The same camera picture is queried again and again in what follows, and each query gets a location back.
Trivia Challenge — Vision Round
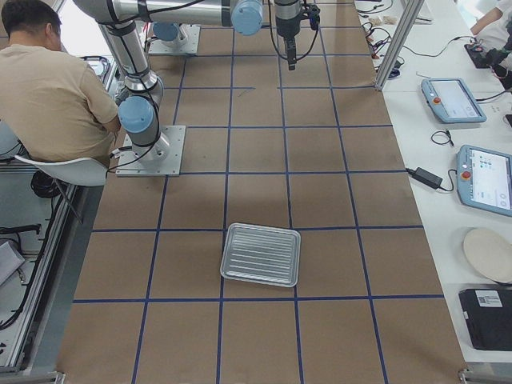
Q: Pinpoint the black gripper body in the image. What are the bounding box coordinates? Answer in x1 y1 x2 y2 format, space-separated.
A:
274 0 301 39

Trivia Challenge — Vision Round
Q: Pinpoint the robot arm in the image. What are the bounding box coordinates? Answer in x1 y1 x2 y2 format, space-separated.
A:
153 22 188 47
75 1 263 165

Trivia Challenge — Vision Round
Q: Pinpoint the silver ribbed metal tray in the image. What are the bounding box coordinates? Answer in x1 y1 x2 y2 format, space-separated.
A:
220 223 301 288

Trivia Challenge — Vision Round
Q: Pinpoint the far blue teach pendant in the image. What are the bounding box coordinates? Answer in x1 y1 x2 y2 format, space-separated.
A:
421 78 486 124

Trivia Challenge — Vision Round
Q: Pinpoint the blue teach pendant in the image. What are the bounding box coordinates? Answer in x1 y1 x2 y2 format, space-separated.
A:
456 145 511 217
421 78 486 124

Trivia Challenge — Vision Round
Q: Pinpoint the black power adapter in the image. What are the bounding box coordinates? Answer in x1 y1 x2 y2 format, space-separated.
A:
406 167 442 190

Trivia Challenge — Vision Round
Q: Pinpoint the near blue teach pendant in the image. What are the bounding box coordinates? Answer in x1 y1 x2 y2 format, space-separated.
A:
456 145 511 217

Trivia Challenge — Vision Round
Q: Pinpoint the white chair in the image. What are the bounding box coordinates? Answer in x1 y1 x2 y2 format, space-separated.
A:
14 154 110 225

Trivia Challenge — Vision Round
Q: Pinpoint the person in beige shirt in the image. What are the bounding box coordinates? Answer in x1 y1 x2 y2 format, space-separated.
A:
0 0 121 164

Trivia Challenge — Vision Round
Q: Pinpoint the beige round plate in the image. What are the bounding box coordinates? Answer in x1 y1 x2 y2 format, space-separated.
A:
463 228 511 285

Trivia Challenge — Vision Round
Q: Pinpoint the black flat device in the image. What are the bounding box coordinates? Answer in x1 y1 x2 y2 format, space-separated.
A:
458 289 511 351

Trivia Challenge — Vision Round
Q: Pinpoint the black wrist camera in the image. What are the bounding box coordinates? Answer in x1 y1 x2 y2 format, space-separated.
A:
306 4 320 31

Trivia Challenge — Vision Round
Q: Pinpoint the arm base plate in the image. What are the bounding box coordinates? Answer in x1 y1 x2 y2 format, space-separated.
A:
148 22 201 56
114 125 186 177

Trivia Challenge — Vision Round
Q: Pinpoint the aluminium frame post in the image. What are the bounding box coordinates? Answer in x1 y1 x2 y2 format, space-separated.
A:
375 0 424 90

